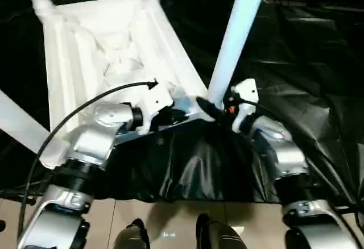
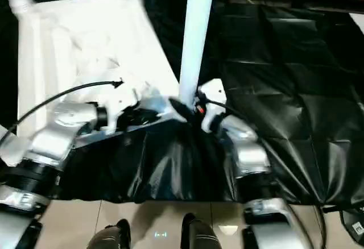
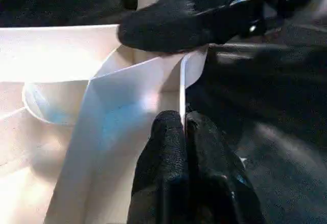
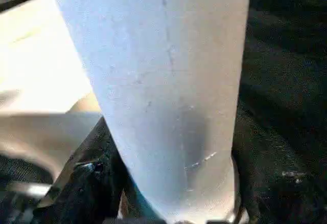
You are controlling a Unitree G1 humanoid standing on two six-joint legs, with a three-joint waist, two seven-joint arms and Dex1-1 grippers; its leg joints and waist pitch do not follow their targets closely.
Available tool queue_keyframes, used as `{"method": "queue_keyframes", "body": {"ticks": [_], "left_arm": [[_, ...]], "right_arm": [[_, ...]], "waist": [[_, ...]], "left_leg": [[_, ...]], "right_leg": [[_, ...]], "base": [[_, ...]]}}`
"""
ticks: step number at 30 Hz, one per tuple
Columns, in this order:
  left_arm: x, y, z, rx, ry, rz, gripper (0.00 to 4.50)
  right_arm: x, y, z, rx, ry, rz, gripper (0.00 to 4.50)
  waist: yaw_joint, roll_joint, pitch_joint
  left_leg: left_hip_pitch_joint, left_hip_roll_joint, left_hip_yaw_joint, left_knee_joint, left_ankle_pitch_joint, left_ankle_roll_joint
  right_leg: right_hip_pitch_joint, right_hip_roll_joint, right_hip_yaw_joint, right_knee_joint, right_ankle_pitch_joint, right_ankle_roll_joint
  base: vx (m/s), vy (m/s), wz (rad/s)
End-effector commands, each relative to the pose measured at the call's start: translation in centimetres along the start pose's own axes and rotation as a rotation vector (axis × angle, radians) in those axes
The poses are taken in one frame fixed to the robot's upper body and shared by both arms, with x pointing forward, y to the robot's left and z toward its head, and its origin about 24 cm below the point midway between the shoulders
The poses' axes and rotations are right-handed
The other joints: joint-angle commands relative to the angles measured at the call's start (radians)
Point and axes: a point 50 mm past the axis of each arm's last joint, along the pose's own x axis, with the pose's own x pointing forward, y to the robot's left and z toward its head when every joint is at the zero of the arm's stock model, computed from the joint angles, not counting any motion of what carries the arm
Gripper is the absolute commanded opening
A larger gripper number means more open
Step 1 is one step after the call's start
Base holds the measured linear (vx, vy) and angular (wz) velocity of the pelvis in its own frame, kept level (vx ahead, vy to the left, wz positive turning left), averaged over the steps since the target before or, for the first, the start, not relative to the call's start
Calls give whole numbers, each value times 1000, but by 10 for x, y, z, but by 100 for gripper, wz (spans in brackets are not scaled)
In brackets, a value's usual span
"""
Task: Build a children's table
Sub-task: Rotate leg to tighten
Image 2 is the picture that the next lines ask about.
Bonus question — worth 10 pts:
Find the black left robot foot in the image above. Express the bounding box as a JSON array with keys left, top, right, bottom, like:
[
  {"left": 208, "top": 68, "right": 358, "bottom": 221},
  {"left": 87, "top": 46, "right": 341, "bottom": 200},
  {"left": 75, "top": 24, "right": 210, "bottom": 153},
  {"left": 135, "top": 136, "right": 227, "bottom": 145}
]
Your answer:
[{"left": 84, "top": 220, "right": 133, "bottom": 249}]

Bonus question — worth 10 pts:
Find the black work mat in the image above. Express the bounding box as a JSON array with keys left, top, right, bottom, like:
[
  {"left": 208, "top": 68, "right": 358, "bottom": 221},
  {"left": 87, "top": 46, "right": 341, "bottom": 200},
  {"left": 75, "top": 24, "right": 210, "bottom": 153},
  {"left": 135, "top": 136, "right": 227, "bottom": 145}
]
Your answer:
[{"left": 0, "top": 0, "right": 364, "bottom": 207}]

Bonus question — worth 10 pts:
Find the white plastic table top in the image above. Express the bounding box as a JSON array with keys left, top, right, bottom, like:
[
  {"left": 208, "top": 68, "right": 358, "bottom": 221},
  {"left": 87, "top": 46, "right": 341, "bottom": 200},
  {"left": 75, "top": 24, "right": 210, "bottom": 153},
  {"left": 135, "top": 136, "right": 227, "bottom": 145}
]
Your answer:
[{"left": 0, "top": 0, "right": 184, "bottom": 168}]

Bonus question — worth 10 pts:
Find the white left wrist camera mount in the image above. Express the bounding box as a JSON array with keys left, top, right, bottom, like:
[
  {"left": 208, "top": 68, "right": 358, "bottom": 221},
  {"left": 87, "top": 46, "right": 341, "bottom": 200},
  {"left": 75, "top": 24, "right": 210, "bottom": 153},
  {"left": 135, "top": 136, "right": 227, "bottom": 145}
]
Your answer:
[{"left": 101, "top": 84, "right": 141, "bottom": 134}]

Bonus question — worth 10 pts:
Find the black metal stand leg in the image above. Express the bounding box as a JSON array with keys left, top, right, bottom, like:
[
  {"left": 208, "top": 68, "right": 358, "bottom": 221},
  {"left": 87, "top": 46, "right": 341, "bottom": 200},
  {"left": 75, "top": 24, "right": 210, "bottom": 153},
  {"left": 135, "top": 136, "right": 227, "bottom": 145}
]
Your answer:
[{"left": 320, "top": 202, "right": 364, "bottom": 245}]

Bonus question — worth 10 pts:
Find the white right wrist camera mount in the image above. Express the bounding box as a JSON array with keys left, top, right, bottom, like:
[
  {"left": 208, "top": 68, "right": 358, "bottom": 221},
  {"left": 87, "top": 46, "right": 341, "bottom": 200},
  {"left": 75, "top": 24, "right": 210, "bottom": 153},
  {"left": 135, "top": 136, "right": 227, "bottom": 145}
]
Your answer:
[{"left": 196, "top": 78, "right": 228, "bottom": 134}]

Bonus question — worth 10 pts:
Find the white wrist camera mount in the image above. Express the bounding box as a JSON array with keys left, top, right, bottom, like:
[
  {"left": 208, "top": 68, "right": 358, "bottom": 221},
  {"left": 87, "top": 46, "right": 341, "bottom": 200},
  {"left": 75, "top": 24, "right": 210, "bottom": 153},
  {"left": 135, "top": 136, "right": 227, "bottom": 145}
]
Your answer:
[
  {"left": 196, "top": 78, "right": 228, "bottom": 134},
  {"left": 101, "top": 84, "right": 141, "bottom": 134}
]

